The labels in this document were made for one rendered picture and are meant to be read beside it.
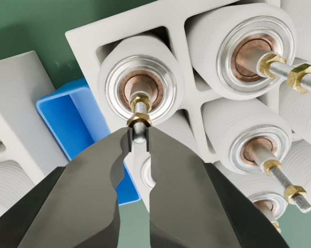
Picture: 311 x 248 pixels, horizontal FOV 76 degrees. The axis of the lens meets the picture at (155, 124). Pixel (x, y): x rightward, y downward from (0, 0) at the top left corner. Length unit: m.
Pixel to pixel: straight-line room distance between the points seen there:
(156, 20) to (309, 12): 0.16
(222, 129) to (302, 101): 0.12
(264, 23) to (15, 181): 0.41
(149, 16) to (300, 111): 0.23
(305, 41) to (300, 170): 0.20
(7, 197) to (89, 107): 0.24
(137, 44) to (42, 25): 0.32
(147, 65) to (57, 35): 0.31
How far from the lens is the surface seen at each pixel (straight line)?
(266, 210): 0.36
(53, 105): 0.45
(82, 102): 0.51
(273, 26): 0.23
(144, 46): 0.21
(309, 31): 0.29
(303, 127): 0.33
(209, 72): 0.22
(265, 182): 0.35
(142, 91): 0.18
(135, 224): 0.79
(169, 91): 0.21
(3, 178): 0.41
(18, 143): 0.39
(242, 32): 0.22
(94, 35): 0.28
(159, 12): 0.27
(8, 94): 0.40
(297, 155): 0.41
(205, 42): 0.23
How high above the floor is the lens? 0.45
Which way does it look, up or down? 61 degrees down
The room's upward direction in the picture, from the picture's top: 175 degrees clockwise
